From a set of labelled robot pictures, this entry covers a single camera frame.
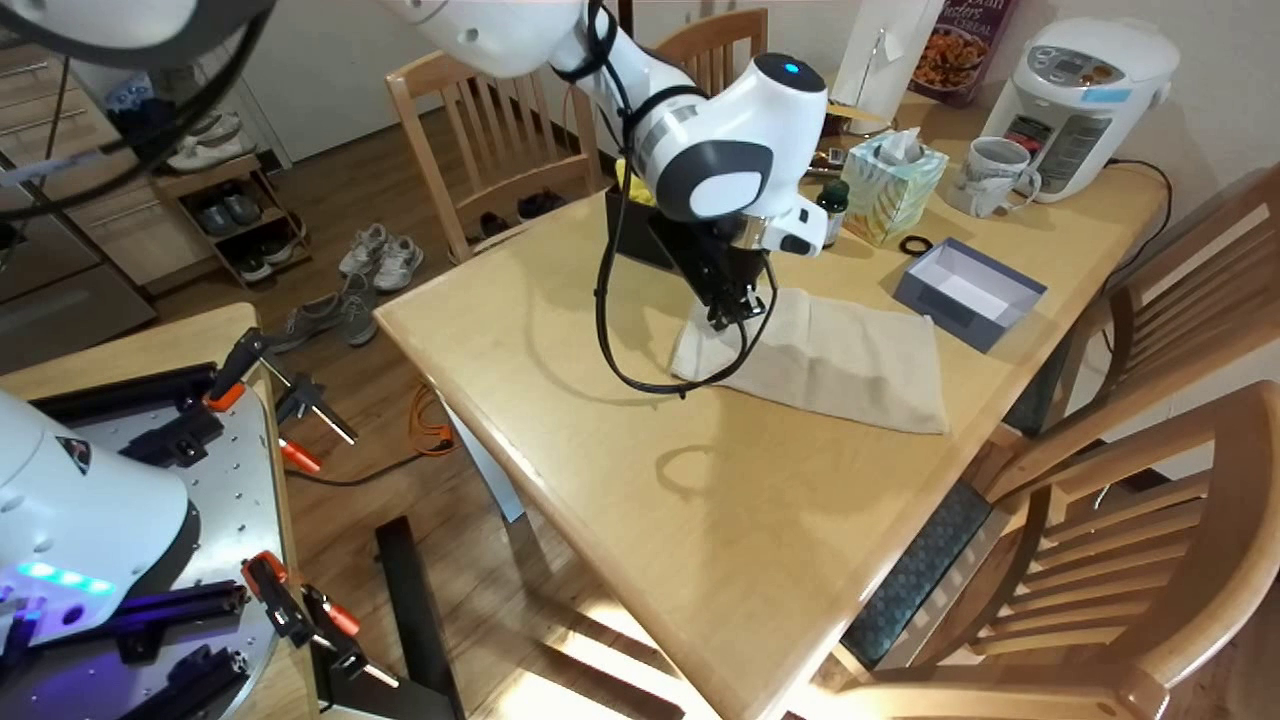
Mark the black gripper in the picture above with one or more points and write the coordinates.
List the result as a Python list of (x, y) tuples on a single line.
[(722, 265)]

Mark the white cloth towel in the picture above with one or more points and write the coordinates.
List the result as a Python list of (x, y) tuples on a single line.
[(854, 361)]

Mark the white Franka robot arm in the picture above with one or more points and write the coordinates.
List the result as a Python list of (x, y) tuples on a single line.
[(745, 123)]

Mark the black square box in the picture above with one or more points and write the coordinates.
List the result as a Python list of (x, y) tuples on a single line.
[(632, 234)]

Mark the small green-capped bottle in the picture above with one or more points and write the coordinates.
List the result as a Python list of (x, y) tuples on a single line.
[(839, 201)]

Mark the teal patterned tissue box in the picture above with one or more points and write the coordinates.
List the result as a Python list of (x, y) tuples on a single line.
[(886, 194)]

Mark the dark brown wallet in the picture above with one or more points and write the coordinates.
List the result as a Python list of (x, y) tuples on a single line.
[(839, 123)]

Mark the blue and white flat box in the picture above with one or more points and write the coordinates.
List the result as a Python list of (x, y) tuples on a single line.
[(967, 293)]

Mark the narrow slatted wooden chair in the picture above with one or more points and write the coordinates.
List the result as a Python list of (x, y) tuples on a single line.
[(722, 29)]

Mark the white mug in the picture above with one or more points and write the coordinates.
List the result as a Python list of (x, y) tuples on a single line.
[(995, 173)]

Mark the metal table leg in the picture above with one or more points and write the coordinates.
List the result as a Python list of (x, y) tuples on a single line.
[(502, 493)]

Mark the white paper bag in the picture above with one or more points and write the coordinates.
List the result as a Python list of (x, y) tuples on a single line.
[(883, 55)]

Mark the dark blue seat cushion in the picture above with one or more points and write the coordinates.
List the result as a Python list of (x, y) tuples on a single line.
[(922, 573)]

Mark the purple snack bag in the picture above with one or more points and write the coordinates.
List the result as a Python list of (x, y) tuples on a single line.
[(962, 55)]

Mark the wide slatted wooden chair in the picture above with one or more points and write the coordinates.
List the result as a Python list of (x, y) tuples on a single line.
[(416, 132)]

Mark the grey shoe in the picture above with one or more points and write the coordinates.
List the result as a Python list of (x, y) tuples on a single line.
[(306, 320), (359, 318)]

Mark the white electric water boiler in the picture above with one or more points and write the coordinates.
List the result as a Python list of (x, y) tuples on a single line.
[(1082, 92)]

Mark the black metal stand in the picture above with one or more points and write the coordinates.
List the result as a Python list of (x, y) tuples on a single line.
[(404, 601)]

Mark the orange black bar clamp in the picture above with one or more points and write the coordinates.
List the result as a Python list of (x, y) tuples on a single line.
[(273, 583), (301, 399), (238, 361)]

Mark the wooden chair with bare seat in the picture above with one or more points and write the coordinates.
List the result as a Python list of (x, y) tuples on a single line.
[(1203, 281)]

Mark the wooden shoe rack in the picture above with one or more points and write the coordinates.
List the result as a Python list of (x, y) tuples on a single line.
[(235, 227)]

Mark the wooden chair with blue cushion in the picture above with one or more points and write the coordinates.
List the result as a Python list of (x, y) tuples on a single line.
[(1203, 584)]

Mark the white shoes pair on rack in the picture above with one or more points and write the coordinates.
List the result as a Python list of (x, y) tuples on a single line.
[(214, 151)]

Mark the wooden robot mounting table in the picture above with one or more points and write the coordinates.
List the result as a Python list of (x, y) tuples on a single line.
[(134, 343)]

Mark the light wood dresser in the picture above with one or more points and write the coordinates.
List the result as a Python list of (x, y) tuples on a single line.
[(123, 234)]

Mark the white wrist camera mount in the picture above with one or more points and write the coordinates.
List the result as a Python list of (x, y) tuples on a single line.
[(802, 227)]

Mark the black bracket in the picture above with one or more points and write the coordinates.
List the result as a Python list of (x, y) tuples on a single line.
[(174, 618), (174, 436)]

